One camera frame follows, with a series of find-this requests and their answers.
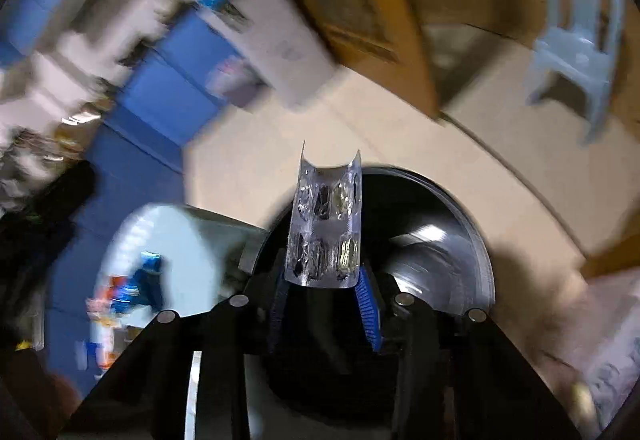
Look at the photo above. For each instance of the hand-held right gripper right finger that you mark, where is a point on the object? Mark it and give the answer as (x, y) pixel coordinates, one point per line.
(367, 315)

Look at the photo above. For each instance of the light blue printed tablecloth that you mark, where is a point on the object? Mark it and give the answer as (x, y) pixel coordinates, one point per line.
(200, 240)

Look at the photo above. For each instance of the light blue plastic chair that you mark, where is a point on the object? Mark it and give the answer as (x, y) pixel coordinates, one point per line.
(565, 55)

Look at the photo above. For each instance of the black round trash bin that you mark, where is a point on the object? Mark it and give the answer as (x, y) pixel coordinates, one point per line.
(425, 230)

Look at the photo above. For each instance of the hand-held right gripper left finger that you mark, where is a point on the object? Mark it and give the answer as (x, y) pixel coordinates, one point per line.
(279, 305)

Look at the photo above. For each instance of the white storage cabinet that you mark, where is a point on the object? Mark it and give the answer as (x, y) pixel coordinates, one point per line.
(280, 45)

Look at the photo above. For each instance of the blue kitchen base cabinets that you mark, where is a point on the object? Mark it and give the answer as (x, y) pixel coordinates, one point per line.
(150, 85)

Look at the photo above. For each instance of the silver pill blister pack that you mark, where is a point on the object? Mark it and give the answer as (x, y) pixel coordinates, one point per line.
(320, 230)

